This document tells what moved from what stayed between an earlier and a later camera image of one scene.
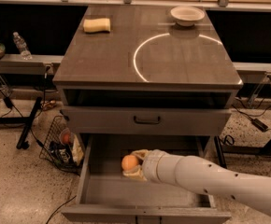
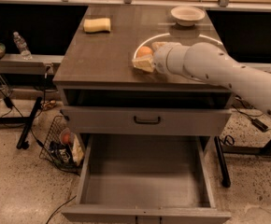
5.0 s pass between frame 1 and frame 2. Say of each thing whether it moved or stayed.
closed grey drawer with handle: stayed
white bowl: stayed
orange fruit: moved
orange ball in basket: stayed
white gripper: moved
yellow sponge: stayed
